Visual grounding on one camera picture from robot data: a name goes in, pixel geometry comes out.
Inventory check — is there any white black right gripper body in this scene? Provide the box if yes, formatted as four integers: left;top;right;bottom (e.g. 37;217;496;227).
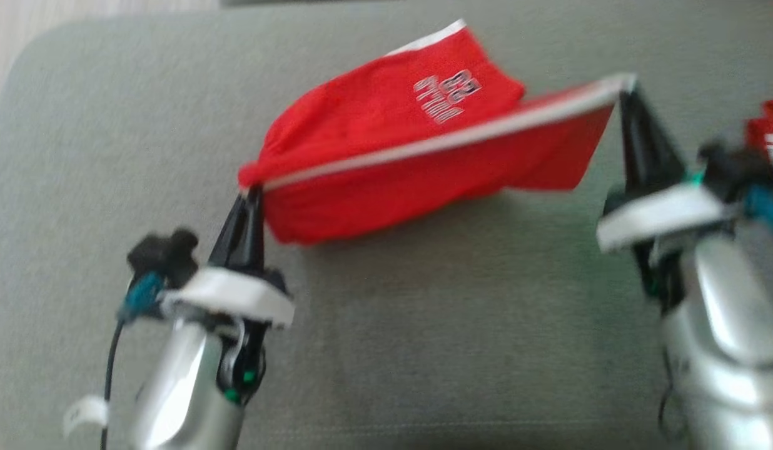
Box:
596;183;738;254

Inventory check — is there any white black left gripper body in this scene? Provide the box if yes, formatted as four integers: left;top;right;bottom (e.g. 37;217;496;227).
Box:
161;267;295;329

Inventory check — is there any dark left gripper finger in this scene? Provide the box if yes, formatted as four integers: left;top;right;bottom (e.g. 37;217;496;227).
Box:
243;186;266;274
208;192;251;268

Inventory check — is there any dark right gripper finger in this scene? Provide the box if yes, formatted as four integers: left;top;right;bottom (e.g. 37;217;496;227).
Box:
620;92;651;192
630;90;688;189

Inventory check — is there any red garment with white trim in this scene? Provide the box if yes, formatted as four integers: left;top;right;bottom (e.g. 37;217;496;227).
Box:
238;19;637;246

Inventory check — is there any small red white cloth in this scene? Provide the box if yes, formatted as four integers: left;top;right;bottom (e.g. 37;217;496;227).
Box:
745;99;773;152

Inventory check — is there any grey fabric sofa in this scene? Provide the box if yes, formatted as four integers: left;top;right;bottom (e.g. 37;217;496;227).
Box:
0;0;773;450

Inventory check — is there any blue left cable connector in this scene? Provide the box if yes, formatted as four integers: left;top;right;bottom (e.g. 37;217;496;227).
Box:
121;272;166;323

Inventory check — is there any blue cable connector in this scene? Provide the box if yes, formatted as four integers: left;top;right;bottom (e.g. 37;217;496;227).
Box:
743;184;773;233
121;272;166;323

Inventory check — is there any blue right cable connector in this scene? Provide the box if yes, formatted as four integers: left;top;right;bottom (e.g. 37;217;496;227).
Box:
743;184;773;233

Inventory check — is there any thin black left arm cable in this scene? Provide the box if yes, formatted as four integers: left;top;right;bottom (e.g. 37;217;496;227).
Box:
101;317;129;450

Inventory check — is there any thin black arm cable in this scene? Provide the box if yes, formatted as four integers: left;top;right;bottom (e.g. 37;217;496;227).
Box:
657;349;689;439
101;317;129;450

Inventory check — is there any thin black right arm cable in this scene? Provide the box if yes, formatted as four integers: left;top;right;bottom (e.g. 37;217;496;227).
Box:
657;349;689;439

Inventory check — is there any white cable tag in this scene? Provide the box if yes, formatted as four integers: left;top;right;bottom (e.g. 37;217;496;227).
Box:
63;395;111;438

